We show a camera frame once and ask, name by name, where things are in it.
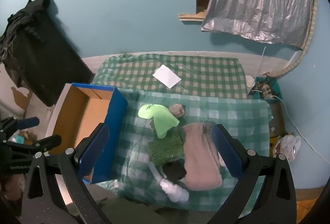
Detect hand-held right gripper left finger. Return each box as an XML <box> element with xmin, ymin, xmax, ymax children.
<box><xmin>22</xmin><ymin>123</ymin><xmax>110</xmax><ymax>224</ymax></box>

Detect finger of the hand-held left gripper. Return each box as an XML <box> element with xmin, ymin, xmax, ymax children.
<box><xmin>0</xmin><ymin>116</ymin><xmax>40</xmax><ymax>135</ymax></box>
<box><xmin>6</xmin><ymin>134</ymin><xmax>62</xmax><ymax>160</ymax></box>

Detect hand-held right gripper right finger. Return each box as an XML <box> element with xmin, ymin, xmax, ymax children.
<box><xmin>209</xmin><ymin>123</ymin><xmax>297</xmax><ymax>224</ymax></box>

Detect pink towel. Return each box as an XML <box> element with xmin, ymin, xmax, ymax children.
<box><xmin>182</xmin><ymin>122</ymin><xmax>223</xmax><ymax>191</ymax></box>

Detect blue cardboard box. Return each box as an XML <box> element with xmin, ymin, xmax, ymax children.
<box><xmin>46</xmin><ymin>82</ymin><xmax>128</xmax><ymax>184</ymax></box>

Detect black knit hat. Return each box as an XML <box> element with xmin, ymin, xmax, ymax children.
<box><xmin>162</xmin><ymin>159</ymin><xmax>187</xmax><ymax>183</ymax></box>

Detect green knitted cloth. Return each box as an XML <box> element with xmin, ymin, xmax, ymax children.
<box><xmin>148</xmin><ymin>134</ymin><xmax>185</xmax><ymax>166</ymax></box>

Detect white cloth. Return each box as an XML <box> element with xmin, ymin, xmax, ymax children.
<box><xmin>148</xmin><ymin>162</ymin><xmax>190</xmax><ymax>204</ymax></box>

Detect light green checkered tablecloth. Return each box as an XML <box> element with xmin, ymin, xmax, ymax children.
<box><xmin>98</xmin><ymin>87</ymin><xmax>274</xmax><ymax>211</ymax></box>

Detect brown cardboard sheet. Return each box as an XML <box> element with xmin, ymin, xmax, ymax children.
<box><xmin>268</xmin><ymin>103</ymin><xmax>286</xmax><ymax>157</ymax></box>

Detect white plastic bag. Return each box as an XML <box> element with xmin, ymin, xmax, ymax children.
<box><xmin>273</xmin><ymin>134</ymin><xmax>302</xmax><ymax>161</ymax></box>

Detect small brown folded cloth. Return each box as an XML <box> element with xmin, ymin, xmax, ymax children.
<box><xmin>169</xmin><ymin>104</ymin><xmax>186</xmax><ymax>119</ymax></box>

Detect black hanging garment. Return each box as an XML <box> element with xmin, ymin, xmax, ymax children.
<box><xmin>0</xmin><ymin>0</ymin><xmax>94</xmax><ymax>107</ymax></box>

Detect white power strip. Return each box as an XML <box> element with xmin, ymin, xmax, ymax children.
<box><xmin>260</xmin><ymin>85</ymin><xmax>275</xmax><ymax>101</ymax></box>

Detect light green cloth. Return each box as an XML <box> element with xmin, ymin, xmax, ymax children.
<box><xmin>138</xmin><ymin>104</ymin><xmax>180</xmax><ymax>139</ymax></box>

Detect white round bowl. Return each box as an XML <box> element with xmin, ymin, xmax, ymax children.
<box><xmin>245</xmin><ymin>75</ymin><xmax>256</xmax><ymax>89</ymax></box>

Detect dark green checkered cloth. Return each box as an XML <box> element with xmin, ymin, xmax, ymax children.
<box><xmin>91</xmin><ymin>53</ymin><xmax>248</xmax><ymax>99</ymax></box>

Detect teal bag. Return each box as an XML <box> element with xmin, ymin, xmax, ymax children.
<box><xmin>249</xmin><ymin>76</ymin><xmax>283</xmax><ymax>104</ymax></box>

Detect white paper sheet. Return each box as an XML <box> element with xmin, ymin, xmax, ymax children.
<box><xmin>153</xmin><ymin>65</ymin><xmax>182</xmax><ymax>89</ymax></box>

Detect wooden window sill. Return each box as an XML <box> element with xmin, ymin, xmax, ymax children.
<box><xmin>179</xmin><ymin>13</ymin><xmax>207</xmax><ymax>22</ymax></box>

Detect thin white cable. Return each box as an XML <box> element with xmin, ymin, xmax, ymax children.
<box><xmin>251</xmin><ymin>45</ymin><xmax>267</xmax><ymax>90</ymax></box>

